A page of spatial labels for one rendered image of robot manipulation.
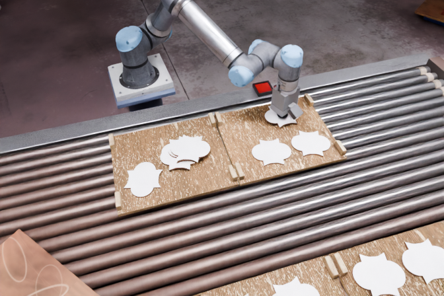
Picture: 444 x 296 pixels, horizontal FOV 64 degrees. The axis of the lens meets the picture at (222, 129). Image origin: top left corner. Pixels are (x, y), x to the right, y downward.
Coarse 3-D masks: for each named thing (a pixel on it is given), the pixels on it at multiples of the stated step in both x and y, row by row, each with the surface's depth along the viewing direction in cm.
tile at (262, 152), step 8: (264, 144) 133; (272, 144) 133; (280, 144) 133; (256, 152) 131; (264, 152) 131; (272, 152) 131; (280, 152) 131; (288, 152) 131; (264, 160) 128; (272, 160) 128; (280, 160) 128
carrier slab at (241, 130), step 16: (240, 112) 146; (256, 112) 146; (304, 112) 146; (224, 128) 140; (240, 128) 140; (256, 128) 140; (272, 128) 140; (288, 128) 140; (304, 128) 140; (320, 128) 140; (224, 144) 136; (240, 144) 135; (256, 144) 135; (288, 144) 134; (240, 160) 130; (256, 160) 130; (288, 160) 129; (304, 160) 129; (320, 160) 129; (336, 160) 129; (256, 176) 125; (272, 176) 125
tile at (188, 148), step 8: (184, 136) 133; (176, 144) 130; (184, 144) 130; (192, 144) 130; (200, 144) 130; (208, 144) 130; (176, 152) 128; (184, 152) 128; (192, 152) 128; (200, 152) 128; (208, 152) 128; (184, 160) 126; (192, 160) 126
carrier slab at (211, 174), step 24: (192, 120) 143; (120, 144) 135; (144, 144) 135; (216, 144) 135; (120, 168) 127; (168, 168) 127; (192, 168) 127; (216, 168) 127; (120, 192) 121; (168, 192) 121; (192, 192) 120; (120, 216) 116
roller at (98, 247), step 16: (416, 160) 131; (432, 160) 132; (352, 176) 126; (368, 176) 127; (384, 176) 129; (288, 192) 122; (304, 192) 122; (320, 192) 124; (224, 208) 118; (240, 208) 118; (256, 208) 119; (160, 224) 115; (176, 224) 114; (192, 224) 115; (208, 224) 117; (96, 240) 111; (112, 240) 111; (128, 240) 111; (144, 240) 113; (64, 256) 108; (80, 256) 109
